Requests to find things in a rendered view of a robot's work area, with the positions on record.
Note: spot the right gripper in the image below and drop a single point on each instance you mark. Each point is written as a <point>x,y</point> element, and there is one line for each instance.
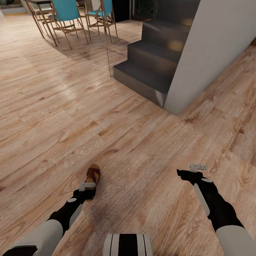
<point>187,175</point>

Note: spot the sandal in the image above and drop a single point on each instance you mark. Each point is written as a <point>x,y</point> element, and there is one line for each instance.
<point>93,175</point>

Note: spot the stairs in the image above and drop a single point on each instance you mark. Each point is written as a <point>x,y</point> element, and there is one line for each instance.
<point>145,40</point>

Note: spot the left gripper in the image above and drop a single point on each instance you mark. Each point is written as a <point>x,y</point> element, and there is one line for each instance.
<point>87,194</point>

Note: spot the robot trunk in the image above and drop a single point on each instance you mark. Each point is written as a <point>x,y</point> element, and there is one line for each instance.
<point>128,245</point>

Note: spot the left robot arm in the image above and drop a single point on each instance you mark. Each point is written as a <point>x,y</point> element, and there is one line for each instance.
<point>44,240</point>

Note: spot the breakfast table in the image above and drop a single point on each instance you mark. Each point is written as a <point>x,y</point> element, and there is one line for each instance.
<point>38,3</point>

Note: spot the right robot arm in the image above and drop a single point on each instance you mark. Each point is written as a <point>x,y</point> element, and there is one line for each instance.
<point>233,237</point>

